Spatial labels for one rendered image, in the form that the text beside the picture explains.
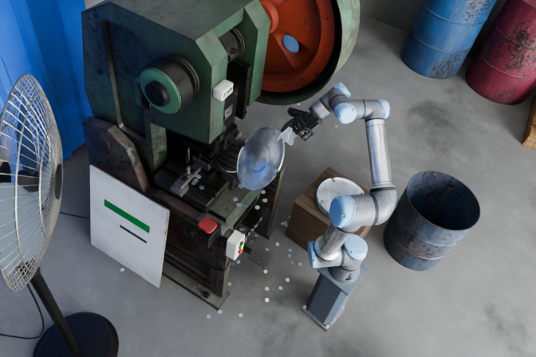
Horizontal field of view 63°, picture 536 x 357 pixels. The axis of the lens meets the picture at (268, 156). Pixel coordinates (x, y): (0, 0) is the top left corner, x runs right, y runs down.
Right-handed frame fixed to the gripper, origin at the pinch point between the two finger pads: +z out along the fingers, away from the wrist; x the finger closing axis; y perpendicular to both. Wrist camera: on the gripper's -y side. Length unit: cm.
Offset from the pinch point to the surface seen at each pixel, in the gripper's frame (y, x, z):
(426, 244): 36, 111, -11
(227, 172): -5.4, 1.3, 29.4
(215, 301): 20, 47, 90
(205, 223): 17.1, -9.2, 42.7
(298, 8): -30, -20, -41
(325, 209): 3, 69, 17
